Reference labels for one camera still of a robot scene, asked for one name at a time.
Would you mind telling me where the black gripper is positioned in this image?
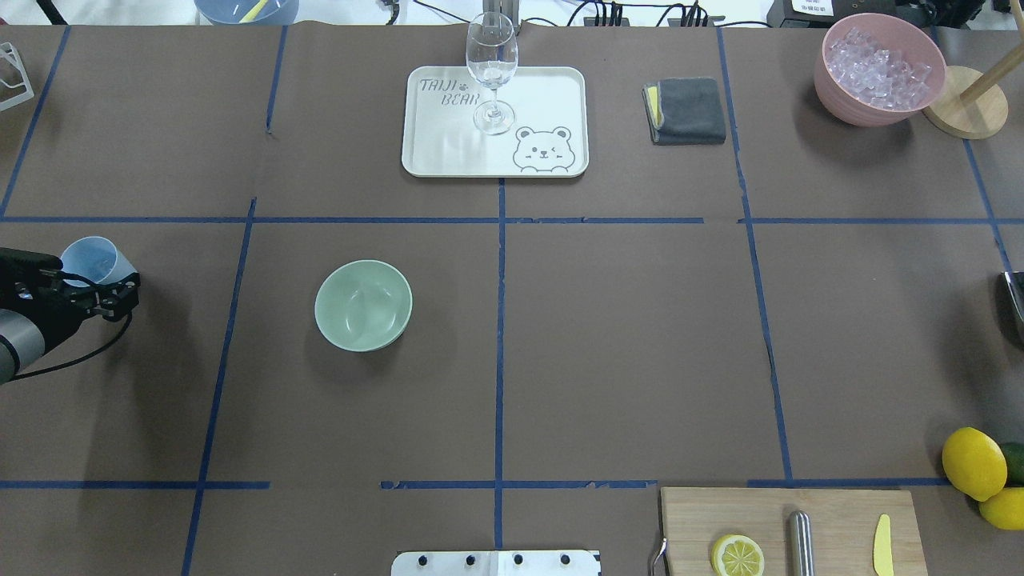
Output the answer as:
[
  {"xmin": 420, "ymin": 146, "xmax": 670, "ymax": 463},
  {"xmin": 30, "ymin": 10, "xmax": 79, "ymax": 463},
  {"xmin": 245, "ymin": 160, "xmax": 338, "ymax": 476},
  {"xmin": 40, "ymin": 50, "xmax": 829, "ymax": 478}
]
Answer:
[{"xmin": 1, "ymin": 248, "xmax": 142, "ymax": 353}]

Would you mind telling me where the light blue cup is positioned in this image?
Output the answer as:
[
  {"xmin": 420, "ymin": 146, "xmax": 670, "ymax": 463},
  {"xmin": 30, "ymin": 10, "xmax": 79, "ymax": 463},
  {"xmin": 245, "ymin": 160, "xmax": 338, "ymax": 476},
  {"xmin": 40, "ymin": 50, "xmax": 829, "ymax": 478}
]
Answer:
[{"xmin": 61, "ymin": 236, "xmax": 138, "ymax": 286}]

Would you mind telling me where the mint green bowl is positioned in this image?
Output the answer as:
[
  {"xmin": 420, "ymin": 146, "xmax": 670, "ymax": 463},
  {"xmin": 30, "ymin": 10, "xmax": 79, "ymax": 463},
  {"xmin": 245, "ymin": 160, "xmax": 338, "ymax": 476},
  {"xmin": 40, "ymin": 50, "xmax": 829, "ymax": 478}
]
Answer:
[{"xmin": 314, "ymin": 259, "xmax": 414, "ymax": 353}]

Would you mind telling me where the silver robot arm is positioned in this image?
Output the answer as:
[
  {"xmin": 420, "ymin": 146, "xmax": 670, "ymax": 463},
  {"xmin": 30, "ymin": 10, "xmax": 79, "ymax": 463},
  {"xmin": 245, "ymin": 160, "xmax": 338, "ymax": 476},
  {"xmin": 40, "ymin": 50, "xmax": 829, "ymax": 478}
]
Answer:
[{"xmin": 1, "ymin": 248, "xmax": 142, "ymax": 383}]

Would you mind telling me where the blue bowl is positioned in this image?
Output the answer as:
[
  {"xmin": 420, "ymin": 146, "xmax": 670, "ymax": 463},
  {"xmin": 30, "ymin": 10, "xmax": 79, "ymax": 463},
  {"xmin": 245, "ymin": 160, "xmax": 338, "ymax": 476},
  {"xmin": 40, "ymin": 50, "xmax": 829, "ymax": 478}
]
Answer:
[{"xmin": 193, "ymin": 1, "xmax": 302, "ymax": 26}]

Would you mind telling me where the pink bowl with ice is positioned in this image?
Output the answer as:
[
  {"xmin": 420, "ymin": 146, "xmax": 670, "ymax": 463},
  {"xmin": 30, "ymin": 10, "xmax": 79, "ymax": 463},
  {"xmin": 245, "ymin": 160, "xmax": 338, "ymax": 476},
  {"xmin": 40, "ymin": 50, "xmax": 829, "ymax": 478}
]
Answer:
[{"xmin": 814, "ymin": 12, "xmax": 947, "ymax": 127}]

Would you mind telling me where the yellow plastic fork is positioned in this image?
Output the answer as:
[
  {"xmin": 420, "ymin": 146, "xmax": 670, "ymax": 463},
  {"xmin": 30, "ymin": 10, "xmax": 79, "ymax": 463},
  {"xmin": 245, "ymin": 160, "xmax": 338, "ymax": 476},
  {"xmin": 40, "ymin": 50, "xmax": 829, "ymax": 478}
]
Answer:
[{"xmin": 238, "ymin": 0, "xmax": 268, "ymax": 23}]

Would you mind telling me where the clear wine glass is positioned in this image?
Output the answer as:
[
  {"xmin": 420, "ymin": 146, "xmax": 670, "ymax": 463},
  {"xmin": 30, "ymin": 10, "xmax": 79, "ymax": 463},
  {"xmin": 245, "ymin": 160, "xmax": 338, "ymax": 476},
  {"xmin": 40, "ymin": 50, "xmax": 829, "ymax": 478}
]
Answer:
[{"xmin": 465, "ymin": 11, "xmax": 519, "ymax": 135}]

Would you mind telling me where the cream bear tray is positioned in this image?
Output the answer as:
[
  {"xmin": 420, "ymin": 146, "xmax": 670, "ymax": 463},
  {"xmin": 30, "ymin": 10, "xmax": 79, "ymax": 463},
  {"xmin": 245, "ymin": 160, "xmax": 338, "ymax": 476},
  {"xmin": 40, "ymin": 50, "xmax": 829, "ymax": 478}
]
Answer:
[{"xmin": 402, "ymin": 66, "xmax": 590, "ymax": 178}]

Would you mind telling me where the yellow sponge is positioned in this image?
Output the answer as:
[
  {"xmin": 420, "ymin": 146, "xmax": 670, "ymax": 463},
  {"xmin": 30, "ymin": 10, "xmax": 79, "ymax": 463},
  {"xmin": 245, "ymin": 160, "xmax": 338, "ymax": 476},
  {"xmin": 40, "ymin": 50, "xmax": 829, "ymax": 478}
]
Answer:
[{"xmin": 644, "ymin": 83, "xmax": 662, "ymax": 130}]

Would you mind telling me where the grey folded cloth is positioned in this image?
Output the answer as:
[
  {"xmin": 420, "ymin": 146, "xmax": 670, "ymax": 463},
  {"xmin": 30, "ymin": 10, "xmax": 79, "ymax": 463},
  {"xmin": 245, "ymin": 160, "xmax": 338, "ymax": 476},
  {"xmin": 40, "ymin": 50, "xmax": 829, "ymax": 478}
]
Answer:
[{"xmin": 642, "ymin": 77, "xmax": 726, "ymax": 146}]

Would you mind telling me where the lemon half slice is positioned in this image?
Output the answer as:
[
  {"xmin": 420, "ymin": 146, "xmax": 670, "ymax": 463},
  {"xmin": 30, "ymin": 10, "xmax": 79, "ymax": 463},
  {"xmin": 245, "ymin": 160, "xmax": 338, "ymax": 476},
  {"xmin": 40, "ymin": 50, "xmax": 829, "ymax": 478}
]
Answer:
[{"xmin": 710, "ymin": 534, "xmax": 766, "ymax": 575}]

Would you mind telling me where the wooden cutting board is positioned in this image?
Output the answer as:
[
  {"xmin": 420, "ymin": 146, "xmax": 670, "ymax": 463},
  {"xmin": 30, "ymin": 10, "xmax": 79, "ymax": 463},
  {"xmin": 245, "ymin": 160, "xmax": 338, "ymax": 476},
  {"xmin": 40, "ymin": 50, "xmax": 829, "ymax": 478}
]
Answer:
[{"xmin": 662, "ymin": 487, "xmax": 928, "ymax": 575}]

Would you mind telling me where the yellow plastic knife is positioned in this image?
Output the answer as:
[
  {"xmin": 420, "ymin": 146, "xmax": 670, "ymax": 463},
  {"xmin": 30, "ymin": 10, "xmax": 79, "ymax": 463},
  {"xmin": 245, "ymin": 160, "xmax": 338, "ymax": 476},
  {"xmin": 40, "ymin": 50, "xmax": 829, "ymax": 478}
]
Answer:
[{"xmin": 873, "ymin": 515, "xmax": 894, "ymax": 576}]

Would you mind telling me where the yellow lemon large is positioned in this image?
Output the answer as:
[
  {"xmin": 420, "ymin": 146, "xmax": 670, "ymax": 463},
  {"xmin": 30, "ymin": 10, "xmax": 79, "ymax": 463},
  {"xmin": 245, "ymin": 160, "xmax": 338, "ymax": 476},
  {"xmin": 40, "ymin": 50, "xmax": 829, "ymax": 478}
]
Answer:
[{"xmin": 941, "ymin": 427, "xmax": 1008, "ymax": 502}]

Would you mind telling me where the wooden mug tree stand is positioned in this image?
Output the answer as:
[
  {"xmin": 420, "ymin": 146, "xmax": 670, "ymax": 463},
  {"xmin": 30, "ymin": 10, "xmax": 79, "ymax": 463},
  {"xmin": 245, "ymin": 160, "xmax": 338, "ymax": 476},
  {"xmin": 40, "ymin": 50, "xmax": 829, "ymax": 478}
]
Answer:
[{"xmin": 924, "ymin": 1, "xmax": 1022, "ymax": 141}]

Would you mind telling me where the green lime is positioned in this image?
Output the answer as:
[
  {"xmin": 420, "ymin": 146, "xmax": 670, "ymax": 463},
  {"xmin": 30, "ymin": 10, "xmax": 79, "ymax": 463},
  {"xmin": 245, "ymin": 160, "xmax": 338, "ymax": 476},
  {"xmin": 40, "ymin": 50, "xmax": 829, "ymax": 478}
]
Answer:
[{"xmin": 998, "ymin": 442, "xmax": 1024, "ymax": 487}]

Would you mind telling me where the yellow lemon small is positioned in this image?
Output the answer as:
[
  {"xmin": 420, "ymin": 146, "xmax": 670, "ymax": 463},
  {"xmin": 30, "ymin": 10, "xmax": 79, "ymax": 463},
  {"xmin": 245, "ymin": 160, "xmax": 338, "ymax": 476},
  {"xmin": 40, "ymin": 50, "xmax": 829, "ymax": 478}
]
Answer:
[{"xmin": 978, "ymin": 487, "xmax": 1024, "ymax": 531}]

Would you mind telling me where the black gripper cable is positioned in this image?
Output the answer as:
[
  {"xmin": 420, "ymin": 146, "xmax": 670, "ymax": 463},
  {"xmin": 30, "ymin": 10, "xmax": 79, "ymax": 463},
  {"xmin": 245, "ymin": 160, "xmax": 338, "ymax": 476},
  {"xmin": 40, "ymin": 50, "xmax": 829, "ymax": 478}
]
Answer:
[{"xmin": 12, "ymin": 308, "xmax": 134, "ymax": 381}]

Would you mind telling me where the white wire cup rack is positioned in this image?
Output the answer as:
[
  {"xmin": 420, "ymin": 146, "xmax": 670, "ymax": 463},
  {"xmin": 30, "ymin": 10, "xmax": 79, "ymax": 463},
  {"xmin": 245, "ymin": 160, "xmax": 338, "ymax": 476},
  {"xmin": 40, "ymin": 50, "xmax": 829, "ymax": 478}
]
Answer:
[{"xmin": 1, "ymin": 42, "xmax": 35, "ymax": 112}]

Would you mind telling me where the aluminium frame post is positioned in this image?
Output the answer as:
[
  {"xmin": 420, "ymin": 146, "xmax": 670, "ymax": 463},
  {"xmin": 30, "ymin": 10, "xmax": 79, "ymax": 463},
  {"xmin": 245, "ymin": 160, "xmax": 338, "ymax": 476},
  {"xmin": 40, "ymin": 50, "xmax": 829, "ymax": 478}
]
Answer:
[{"xmin": 496, "ymin": 0, "xmax": 522, "ymax": 28}]

